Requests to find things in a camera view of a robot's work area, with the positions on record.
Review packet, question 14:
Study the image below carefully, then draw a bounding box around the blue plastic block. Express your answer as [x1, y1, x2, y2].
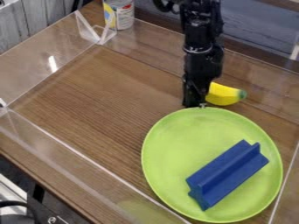
[186, 140, 268, 211]

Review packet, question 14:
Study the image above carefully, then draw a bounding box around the white yellow can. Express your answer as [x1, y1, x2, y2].
[103, 0, 135, 31]

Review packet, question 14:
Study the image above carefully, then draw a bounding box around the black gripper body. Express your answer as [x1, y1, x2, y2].
[184, 44, 224, 89]

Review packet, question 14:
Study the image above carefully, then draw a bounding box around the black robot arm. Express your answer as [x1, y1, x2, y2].
[152, 0, 224, 108]

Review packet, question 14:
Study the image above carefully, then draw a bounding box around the yellow toy banana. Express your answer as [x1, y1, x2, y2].
[206, 82, 247, 106]

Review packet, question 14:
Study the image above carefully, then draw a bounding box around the black cable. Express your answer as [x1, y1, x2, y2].
[0, 200, 39, 224]

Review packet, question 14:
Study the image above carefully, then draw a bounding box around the clear acrylic enclosure wall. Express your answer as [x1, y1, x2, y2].
[0, 8, 299, 224]

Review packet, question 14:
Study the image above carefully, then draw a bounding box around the green round plate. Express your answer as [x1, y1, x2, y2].
[140, 106, 284, 224]

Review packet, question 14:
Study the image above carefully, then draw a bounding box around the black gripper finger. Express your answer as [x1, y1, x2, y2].
[182, 75, 198, 108]
[196, 80, 211, 108]

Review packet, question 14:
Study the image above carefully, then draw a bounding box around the clear acrylic corner bracket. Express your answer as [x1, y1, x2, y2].
[73, 10, 118, 46]

